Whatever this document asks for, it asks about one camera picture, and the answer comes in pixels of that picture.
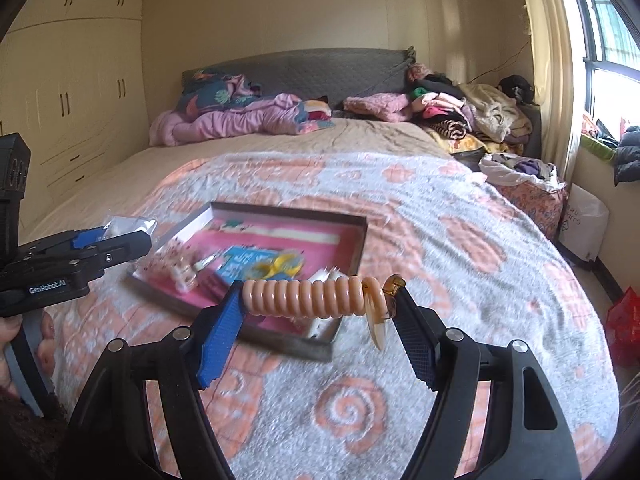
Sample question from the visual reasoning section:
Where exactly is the bag of yellow hair ties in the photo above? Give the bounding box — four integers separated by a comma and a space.
245, 250, 306, 281

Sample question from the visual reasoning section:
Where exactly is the pink book with blue label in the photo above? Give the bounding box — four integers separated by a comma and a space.
200, 217, 361, 311

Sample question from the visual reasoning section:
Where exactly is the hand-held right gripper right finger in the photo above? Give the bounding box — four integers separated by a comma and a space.
385, 285, 583, 480

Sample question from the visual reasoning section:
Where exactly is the black puffer jacket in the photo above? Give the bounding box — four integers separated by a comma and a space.
612, 125, 640, 186

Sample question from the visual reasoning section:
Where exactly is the cream wardrobe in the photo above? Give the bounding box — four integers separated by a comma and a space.
0, 0, 151, 221

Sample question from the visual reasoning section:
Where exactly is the grey padded headboard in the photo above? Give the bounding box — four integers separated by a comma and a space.
181, 46, 417, 111

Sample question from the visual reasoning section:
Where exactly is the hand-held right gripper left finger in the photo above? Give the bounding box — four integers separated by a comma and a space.
65, 280, 251, 480

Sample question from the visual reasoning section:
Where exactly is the beige bed sheet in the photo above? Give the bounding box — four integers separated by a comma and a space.
30, 117, 468, 231

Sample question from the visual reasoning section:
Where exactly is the green cushion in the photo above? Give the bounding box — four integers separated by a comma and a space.
577, 135, 621, 163

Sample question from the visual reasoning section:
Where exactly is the person's left forearm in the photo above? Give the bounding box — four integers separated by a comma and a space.
0, 380, 71, 480

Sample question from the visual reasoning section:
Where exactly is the dark floral pillow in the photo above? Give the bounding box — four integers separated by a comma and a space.
175, 67, 263, 116

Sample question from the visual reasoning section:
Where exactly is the translucent amber hair ring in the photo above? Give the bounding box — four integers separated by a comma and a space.
362, 274, 405, 351

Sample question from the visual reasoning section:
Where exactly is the floral bag of clothes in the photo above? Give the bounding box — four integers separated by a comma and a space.
479, 152, 570, 243

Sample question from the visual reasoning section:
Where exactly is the red plastic bag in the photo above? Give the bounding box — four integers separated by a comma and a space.
606, 286, 640, 368

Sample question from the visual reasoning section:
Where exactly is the grey shallow cardboard box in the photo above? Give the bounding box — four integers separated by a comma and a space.
125, 201, 369, 363

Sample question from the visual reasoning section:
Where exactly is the barred window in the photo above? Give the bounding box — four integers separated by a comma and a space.
565, 0, 640, 126

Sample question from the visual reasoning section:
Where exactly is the cream curtain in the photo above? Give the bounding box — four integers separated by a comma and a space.
515, 0, 588, 181

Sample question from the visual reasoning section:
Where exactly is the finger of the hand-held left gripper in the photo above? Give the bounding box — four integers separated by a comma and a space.
10, 231, 152, 281
17, 227, 111, 261

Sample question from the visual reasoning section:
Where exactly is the pink quilt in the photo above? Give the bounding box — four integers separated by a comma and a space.
149, 92, 336, 147

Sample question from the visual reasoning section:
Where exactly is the small clear earring bag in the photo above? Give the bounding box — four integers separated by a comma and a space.
102, 215, 158, 243

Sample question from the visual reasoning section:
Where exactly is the orange and grey blanket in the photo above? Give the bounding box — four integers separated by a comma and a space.
47, 152, 621, 480

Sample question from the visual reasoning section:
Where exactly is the clear glitter pouch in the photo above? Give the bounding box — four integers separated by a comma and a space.
142, 240, 201, 286

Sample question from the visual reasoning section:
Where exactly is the white shopping bag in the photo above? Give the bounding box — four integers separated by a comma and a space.
557, 182, 611, 263

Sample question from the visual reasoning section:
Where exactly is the person's left hand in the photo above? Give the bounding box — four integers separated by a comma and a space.
0, 310, 57, 401

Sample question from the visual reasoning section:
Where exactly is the black bag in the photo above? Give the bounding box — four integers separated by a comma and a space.
497, 74, 536, 106

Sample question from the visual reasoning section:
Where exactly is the pile of clothes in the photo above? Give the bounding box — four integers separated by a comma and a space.
405, 62, 533, 153

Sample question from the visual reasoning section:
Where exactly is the folded pink knitted sweater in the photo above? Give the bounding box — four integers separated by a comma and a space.
342, 92, 413, 122

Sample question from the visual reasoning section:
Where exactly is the orange spiral hair tie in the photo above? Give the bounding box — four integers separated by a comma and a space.
241, 276, 373, 321

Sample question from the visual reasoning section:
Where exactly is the pearl hair claw clip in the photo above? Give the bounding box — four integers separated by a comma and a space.
170, 259, 199, 294

